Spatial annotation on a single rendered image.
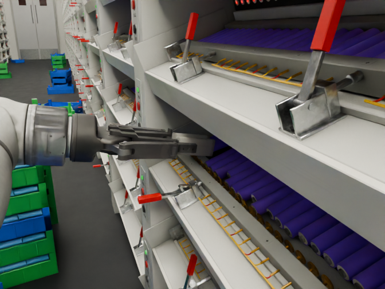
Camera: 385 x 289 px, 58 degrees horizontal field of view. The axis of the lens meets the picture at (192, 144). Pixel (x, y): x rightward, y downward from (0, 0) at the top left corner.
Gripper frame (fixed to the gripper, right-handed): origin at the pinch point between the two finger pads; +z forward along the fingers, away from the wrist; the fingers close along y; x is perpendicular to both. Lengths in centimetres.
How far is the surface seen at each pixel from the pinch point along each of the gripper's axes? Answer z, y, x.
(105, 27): -8, -81, 18
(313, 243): 4.2, 28.4, -1.8
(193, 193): -1.7, 8.2, -5.5
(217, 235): -1.5, 18.0, -7.0
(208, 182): 0.1, 8.8, -3.3
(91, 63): -7, -151, -1
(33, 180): -28, -48, -28
